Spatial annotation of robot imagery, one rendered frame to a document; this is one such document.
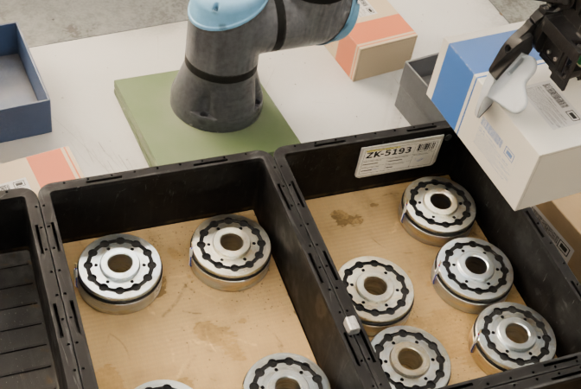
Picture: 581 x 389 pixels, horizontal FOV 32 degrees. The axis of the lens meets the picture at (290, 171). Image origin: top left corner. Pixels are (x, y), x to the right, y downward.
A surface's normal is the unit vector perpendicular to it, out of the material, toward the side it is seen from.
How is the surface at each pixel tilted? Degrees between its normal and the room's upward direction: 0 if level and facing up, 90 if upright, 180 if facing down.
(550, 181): 90
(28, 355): 0
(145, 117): 5
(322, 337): 90
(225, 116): 69
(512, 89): 58
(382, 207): 0
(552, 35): 90
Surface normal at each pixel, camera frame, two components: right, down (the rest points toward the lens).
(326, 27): 0.45, 0.70
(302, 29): 0.44, 0.55
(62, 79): 0.13, -0.68
